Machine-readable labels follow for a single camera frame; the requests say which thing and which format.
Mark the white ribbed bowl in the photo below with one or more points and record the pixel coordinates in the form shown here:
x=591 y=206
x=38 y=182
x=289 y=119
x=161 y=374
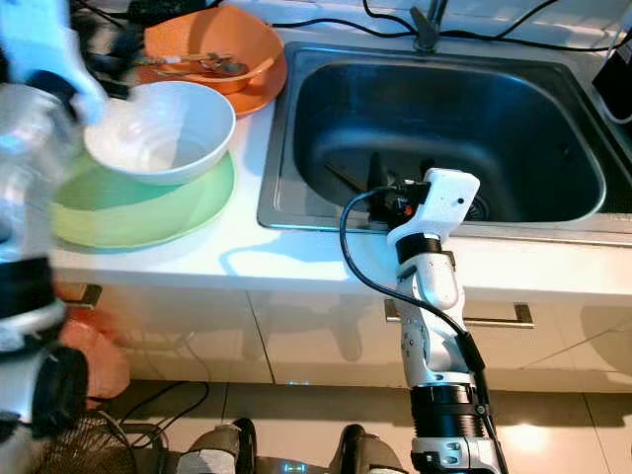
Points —
x=178 y=128

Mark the black kitchen appliance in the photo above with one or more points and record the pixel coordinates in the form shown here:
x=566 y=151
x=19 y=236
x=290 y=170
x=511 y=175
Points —
x=617 y=89

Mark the chopstick with silver end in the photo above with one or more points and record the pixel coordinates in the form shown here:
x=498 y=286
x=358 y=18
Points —
x=183 y=61

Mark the black adapter box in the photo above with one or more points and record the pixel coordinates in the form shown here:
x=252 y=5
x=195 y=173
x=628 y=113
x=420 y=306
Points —
x=168 y=10

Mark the metal spoon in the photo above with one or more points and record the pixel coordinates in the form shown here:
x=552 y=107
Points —
x=232 y=66

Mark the orange bowl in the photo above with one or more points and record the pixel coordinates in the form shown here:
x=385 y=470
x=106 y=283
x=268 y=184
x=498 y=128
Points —
x=237 y=35

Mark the stainless steel sink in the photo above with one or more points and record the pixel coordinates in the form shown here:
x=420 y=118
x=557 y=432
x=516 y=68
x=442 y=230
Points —
x=504 y=109

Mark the white cabinet front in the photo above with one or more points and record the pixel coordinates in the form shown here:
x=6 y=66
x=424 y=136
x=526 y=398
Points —
x=326 y=336

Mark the green plate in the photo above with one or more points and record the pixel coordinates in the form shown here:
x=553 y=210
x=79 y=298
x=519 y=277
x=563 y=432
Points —
x=138 y=212

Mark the robot right leg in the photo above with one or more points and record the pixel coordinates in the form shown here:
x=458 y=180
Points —
x=367 y=454

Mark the robot leg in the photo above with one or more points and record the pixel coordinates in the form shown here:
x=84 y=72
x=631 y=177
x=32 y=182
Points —
x=367 y=454
x=217 y=452

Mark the red plastic bag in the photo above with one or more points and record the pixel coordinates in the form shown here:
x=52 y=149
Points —
x=99 y=355

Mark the robot left leg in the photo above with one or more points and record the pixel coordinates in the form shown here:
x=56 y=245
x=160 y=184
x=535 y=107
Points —
x=217 y=452

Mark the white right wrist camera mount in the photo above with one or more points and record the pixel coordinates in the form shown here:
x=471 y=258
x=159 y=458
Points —
x=449 y=197

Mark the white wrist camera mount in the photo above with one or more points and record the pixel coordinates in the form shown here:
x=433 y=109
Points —
x=49 y=49
x=449 y=197

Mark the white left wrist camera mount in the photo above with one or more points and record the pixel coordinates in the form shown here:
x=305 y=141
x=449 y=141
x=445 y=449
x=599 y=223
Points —
x=49 y=49

